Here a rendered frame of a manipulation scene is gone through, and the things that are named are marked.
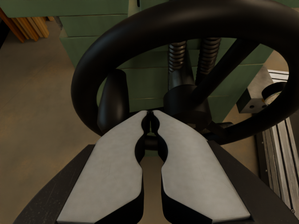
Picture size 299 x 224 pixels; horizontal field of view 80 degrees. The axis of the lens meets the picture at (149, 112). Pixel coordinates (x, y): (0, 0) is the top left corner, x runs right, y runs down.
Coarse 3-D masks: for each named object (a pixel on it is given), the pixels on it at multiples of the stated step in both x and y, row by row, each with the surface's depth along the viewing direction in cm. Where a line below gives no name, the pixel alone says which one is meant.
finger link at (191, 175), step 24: (168, 120) 11; (168, 144) 9; (192, 144) 9; (168, 168) 8; (192, 168) 8; (216, 168) 7; (168, 192) 7; (192, 192) 7; (216, 192) 6; (168, 216) 7; (192, 216) 6; (216, 216) 6; (240, 216) 6
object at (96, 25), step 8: (64, 16) 31; (72, 16) 31; (80, 16) 31; (88, 16) 31; (96, 16) 31; (104, 16) 31; (112, 16) 31; (120, 16) 31; (64, 24) 32; (72, 24) 32; (80, 24) 32; (88, 24) 32; (96, 24) 32; (104, 24) 32; (112, 24) 32; (72, 32) 33; (80, 32) 33; (88, 32) 33; (96, 32) 33; (104, 32) 33
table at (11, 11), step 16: (0, 0) 28; (16, 0) 28; (32, 0) 28; (48, 0) 28; (64, 0) 28; (80, 0) 28; (96, 0) 29; (112, 0) 29; (128, 0) 29; (288, 0) 29; (16, 16) 30; (32, 16) 31; (128, 16) 25; (160, 48) 25; (192, 48) 25; (224, 48) 26
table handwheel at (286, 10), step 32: (192, 0) 12; (224, 0) 12; (256, 0) 12; (128, 32) 13; (160, 32) 12; (192, 32) 12; (224, 32) 13; (256, 32) 13; (288, 32) 13; (96, 64) 15; (224, 64) 16; (288, 64) 17; (96, 96) 21; (192, 96) 21; (288, 96) 21; (96, 128) 25; (224, 128) 32; (256, 128) 28
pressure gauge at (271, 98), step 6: (276, 84) 42; (282, 84) 41; (264, 90) 44; (270, 90) 42; (276, 90) 41; (264, 96) 44; (270, 96) 42; (276, 96) 42; (264, 102) 48; (270, 102) 44
